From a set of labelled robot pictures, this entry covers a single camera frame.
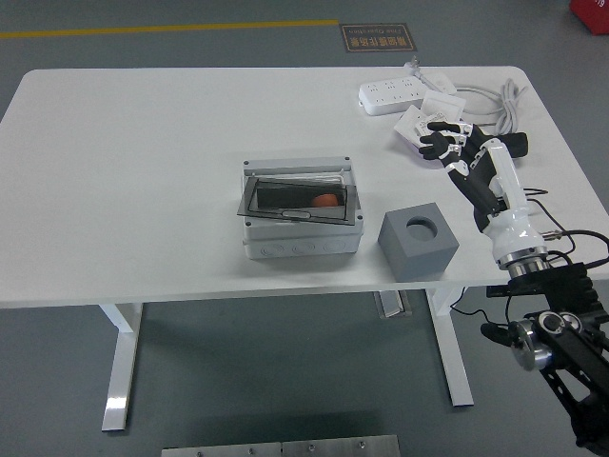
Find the white table leg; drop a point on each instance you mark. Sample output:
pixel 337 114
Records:
pixel 452 357
pixel 123 362

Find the silver floor outlet box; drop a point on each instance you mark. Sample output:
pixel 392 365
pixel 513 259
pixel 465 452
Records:
pixel 392 304

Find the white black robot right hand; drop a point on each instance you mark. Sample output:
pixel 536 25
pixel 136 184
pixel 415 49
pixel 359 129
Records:
pixel 511 228

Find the black power adapter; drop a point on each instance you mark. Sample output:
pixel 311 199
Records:
pixel 518 143

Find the brown floor sign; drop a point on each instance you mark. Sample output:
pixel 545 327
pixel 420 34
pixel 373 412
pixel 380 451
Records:
pixel 378 38

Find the grey metal plate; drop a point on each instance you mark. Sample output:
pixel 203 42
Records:
pixel 340 446
pixel 221 451

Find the grey block holder with hole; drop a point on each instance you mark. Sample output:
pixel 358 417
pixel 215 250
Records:
pixel 418 262

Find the small white adapter box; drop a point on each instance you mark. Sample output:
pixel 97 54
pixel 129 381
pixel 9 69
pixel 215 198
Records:
pixel 442 85

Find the smoky clear hinged box lid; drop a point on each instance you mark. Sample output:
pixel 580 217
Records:
pixel 285 214

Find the white power strip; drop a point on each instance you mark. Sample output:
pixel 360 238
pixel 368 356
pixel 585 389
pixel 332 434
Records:
pixel 390 95

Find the red object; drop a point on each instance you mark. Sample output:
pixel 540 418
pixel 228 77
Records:
pixel 595 14

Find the orange cylindrical battery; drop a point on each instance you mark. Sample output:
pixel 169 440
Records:
pixel 325 201

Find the yellow floor tape line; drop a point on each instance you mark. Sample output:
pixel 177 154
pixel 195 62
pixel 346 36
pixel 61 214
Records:
pixel 166 27

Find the white three-pin plug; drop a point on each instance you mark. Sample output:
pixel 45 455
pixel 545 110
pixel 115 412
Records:
pixel 413 65

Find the grey plastic junction box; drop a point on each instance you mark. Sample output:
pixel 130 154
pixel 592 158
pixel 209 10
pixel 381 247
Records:
pixel 304 238

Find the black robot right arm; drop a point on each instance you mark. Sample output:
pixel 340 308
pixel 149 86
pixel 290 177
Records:
pixel 566 290

